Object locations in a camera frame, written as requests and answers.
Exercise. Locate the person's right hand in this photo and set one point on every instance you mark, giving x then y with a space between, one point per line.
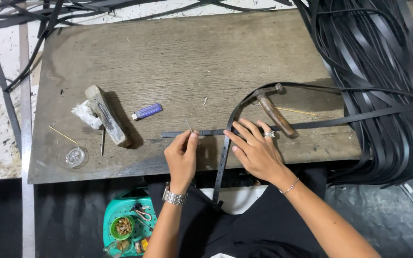
260 154

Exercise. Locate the person's left hand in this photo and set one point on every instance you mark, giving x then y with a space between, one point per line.
179 161

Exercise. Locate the thin metal needle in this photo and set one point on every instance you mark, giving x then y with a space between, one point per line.
188 125

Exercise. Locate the silver metal wristwatch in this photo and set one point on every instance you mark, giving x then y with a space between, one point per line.
174 197

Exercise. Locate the person's white garment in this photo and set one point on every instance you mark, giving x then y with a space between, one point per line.
242 200

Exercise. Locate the thin yellow wooden stick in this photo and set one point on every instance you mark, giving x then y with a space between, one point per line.
299 111
63 134

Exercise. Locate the purple plastic lighter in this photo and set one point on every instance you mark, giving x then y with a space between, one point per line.
148 111

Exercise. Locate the tiny white scrap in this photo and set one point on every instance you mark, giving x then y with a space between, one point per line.
204 101

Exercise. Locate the grey stone block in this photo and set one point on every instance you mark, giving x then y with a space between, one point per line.
115 129

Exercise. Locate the teal perforated plastic stool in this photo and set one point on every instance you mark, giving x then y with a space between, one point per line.
118 209

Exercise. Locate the person's black garment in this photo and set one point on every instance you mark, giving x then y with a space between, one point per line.
256 233

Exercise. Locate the thin metal punch rod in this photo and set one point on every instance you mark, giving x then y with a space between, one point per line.
103 141

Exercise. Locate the green bowl of metal fittings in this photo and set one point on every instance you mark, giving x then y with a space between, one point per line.
122 227

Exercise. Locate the grey metal piece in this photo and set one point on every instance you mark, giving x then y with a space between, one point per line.
104 114

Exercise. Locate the small orange box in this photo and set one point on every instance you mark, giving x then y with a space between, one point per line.
142 245

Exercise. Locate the worn wooden work board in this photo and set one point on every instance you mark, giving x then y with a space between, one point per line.
177 64

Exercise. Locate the crumpled white tissue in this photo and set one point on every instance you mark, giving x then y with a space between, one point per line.
86 114

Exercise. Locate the clear glass ashtray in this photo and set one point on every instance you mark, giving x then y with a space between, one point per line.
74 157

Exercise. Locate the clear glass cup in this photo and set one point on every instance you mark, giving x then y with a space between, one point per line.
115 249

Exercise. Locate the long metal ruler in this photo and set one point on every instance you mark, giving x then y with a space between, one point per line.
26 107

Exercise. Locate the single black leather strip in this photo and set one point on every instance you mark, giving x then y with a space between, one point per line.
4 86

